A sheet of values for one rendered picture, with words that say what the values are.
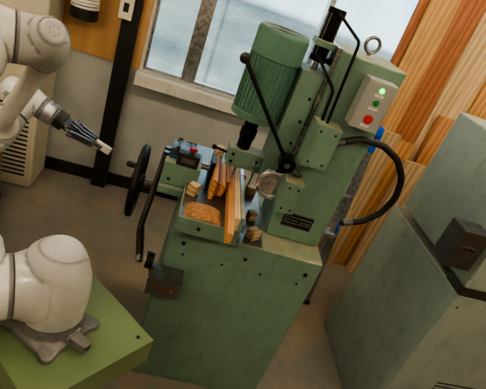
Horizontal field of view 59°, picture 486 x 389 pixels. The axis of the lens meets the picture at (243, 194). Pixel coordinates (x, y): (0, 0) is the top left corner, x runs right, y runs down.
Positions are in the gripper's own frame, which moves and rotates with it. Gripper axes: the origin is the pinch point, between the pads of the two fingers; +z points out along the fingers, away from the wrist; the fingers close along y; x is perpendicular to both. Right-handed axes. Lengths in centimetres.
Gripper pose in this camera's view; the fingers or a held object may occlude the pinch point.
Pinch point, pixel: (102, 147)
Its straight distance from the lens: 180.2
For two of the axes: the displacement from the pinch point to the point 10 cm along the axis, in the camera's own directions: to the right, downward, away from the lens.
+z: 7.8, 5.4, 3.2
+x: -6.2, 6.9, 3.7
